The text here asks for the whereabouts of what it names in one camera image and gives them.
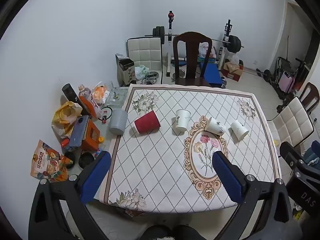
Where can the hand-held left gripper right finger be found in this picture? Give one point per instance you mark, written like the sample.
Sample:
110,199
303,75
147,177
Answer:
228,177

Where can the black folded trolley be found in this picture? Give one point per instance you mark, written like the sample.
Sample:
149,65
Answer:
298,70

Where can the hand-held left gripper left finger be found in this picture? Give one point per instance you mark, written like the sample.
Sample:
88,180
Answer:
96,177

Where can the open tea box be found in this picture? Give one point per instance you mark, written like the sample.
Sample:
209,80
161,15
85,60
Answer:
126,72

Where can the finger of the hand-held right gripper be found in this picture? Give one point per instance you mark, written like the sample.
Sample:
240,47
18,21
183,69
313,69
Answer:
291,155

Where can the grey plastic cup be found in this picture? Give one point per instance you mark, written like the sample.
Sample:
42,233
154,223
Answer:
118,121

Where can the red ribbed paper cup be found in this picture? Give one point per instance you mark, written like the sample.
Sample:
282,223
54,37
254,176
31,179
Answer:
147,122

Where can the black round lid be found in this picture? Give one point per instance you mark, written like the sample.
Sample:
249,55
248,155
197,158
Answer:
70,157
86,159

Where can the red and white plastic bag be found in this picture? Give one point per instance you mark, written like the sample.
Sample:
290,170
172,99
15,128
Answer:
206,51

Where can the orange snack bag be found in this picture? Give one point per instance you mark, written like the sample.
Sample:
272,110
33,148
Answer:
98,94

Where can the yellow plastic bag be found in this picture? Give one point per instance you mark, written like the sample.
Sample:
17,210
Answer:
63,117

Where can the green and white plastic bag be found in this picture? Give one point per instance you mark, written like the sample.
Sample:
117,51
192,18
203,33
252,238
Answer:
141,71

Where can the floral quilted tablecloth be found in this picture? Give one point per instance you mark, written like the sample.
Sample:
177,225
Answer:
155,160

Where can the white padded chair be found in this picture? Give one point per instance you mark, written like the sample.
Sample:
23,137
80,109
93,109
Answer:
292,122
145,53

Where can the clear glass tray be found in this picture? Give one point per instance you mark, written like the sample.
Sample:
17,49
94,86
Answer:
117,96

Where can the brown cardboard box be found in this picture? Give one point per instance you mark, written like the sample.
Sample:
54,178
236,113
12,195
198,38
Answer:
232,72

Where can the blue smartphone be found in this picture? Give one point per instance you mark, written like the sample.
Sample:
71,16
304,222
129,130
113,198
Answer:
78,131

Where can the black barbell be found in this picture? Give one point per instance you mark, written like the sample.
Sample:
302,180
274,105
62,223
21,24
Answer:
235,43

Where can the black thermos flask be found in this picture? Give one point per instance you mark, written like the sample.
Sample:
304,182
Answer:
71,95

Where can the blue weight bench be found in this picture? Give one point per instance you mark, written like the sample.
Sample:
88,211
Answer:
212,73

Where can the white squat rack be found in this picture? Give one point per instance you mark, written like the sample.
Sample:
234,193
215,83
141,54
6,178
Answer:
170,36

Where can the blue cloth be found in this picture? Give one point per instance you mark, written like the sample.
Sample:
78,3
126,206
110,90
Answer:
312,152

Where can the clear plastic bag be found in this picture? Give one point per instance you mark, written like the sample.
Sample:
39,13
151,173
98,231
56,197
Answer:
235,58

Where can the black dumbbell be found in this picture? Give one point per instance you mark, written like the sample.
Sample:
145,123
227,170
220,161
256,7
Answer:
266,75

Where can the pink suitcase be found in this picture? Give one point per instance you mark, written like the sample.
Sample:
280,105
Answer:
286,81

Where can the orange cardboard box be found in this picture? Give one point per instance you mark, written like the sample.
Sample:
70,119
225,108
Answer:
92,136

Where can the white paper cup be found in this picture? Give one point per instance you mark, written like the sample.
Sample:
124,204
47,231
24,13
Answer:
215,126
239,130
181,121

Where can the orange drink bottle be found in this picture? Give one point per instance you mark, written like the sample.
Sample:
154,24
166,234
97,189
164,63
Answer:
84,92
89,106

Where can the dark wooden chair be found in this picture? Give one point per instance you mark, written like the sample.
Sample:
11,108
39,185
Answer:
191,55
310,95

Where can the colourful printed snack packet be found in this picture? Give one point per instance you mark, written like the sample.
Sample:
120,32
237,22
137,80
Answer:
47,165

